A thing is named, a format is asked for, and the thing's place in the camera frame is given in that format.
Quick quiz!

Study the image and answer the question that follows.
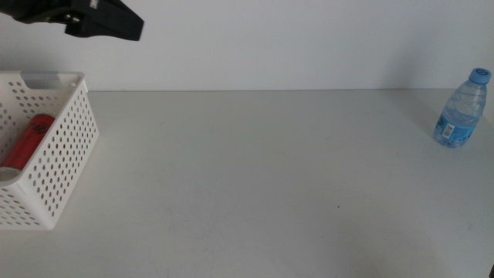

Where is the white perforated plastic basket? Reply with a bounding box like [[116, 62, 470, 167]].
[[0, 70, 100, 231]]

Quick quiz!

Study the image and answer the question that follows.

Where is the clear water bottle blue cap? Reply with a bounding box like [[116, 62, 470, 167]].
[[433, 67, 492, 149]]

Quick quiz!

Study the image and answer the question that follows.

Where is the red soda can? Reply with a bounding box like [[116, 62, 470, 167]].
[[0, 114, 56, 182]]

